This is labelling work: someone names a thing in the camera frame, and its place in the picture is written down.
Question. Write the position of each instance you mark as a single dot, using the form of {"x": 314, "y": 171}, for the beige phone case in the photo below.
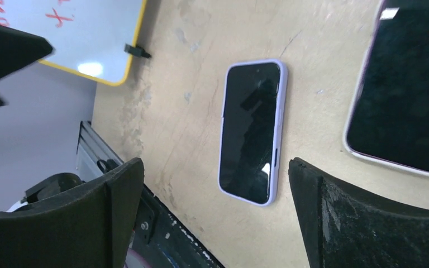
{"x": 355, "y": 103}

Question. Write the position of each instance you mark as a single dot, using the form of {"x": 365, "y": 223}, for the yellow-framed whiteboard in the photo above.
{"x": 89, "y": 37}

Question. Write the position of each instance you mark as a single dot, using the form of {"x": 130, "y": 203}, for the lavender phone case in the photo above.
{"x": 282, "y": 111}

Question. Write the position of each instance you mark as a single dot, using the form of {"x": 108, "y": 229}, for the aluminium frame rail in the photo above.
{"x": 94, "y": 156}

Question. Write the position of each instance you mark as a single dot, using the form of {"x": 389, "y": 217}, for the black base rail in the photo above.
{"x": 160, "y": 239}

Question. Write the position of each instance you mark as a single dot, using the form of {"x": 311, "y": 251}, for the black whiteboard clip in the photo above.
{"x": 137, "y": 51}

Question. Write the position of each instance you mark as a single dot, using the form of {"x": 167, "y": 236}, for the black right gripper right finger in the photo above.
{"x": 343, "y": 225}

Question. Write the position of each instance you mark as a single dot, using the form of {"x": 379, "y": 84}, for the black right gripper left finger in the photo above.
{"x": 89, "y": 225}

